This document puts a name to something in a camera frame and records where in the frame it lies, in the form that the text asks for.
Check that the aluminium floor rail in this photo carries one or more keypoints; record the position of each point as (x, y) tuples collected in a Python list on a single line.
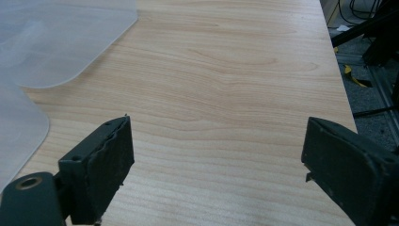
[(381, 84)]

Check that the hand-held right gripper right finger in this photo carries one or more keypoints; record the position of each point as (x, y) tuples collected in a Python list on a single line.
[(348, 166)]

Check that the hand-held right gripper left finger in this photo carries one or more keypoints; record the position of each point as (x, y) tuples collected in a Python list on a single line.
[(97, 169)]

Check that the translucent white plastic sheet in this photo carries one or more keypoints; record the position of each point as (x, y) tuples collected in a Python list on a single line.
[(59, 40), (19, 132)]

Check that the black metal stand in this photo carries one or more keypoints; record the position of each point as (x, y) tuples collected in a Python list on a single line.
[(373, 31)]

